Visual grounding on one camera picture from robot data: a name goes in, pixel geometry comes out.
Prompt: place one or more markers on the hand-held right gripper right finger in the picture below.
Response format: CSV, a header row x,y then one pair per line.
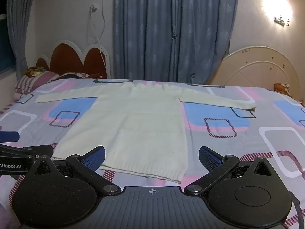
x,y
210,159

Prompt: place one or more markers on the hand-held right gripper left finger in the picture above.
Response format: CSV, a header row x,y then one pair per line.
x,y
94,160

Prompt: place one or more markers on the patterned grey bedsheet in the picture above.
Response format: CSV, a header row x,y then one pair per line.
x,y
238,148

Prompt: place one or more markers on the white wall plug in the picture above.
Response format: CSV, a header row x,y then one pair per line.
x,y
93,7

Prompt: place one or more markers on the red scalloped headboard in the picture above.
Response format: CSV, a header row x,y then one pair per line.
x,y
69,57

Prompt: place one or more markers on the wall lamp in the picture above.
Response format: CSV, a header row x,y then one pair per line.
x,y
281,21

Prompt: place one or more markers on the cream arched headboard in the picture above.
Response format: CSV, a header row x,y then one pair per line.
x,y
257,71

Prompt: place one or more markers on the white knit sweater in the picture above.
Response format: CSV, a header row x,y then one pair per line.
x,y
133,124

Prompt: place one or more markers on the blue side curtain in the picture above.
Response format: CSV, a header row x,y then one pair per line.
x,y
19,28

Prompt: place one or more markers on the blue curtain panel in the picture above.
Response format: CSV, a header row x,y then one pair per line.
x,y
205,33
143,33

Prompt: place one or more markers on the dark floral pillow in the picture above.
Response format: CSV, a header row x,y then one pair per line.
x,y
78,75

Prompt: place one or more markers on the dark window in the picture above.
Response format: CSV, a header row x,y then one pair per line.
x,y
5,47

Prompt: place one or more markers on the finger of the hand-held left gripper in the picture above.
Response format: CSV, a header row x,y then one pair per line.
x,y
21,151
9,137

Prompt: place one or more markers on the yellow floral pillow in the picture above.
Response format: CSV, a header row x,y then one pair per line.
x,y
35,71

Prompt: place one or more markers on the striped pillow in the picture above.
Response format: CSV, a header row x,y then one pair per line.
x,y
35,82

